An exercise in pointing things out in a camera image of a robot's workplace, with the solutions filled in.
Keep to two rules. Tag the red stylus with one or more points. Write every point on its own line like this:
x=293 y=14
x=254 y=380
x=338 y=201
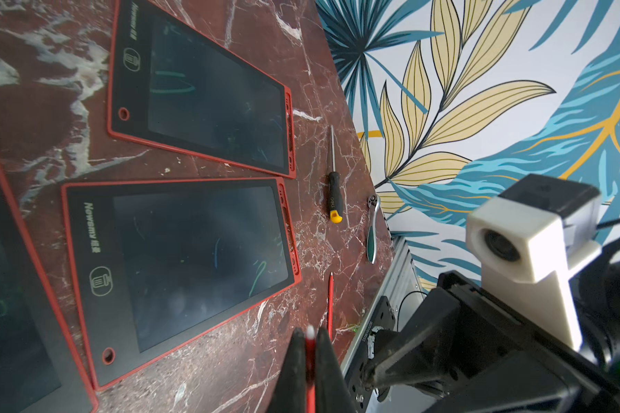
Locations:
x=330 y=304
x=310 y=341

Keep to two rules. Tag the middle right writing tablet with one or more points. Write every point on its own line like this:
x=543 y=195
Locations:
x=157 y=264

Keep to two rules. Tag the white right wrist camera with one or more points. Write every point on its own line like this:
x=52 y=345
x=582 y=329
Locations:
x=531 y=240

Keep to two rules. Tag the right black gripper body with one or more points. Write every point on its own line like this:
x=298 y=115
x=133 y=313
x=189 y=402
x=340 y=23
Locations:
x=472 y=353

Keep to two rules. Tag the back right writing tablet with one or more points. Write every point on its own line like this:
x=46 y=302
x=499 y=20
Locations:
x=173 y=88

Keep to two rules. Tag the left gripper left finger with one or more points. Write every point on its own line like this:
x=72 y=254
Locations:
x=290 y=394

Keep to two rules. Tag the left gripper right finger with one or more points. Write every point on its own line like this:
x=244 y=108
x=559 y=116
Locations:
x=331 y=391

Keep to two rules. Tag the yellow black screwdriver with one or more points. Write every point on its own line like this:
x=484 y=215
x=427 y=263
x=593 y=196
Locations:
x=335 y=201

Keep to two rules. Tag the green handled ratchet wrench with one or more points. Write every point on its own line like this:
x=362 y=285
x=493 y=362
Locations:
x=374 y=205

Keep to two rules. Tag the front left writing tablet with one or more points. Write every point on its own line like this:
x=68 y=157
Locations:
x=40 y=368

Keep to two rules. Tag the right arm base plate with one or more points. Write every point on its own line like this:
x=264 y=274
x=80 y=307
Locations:
x=369 y=356

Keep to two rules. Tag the writing tablet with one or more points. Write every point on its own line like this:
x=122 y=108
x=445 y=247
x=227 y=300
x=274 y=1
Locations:
x=173 y=88
x=157 y=264
x=40 y=368

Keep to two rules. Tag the aluminium front rail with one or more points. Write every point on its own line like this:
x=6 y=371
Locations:
x=396 y=300

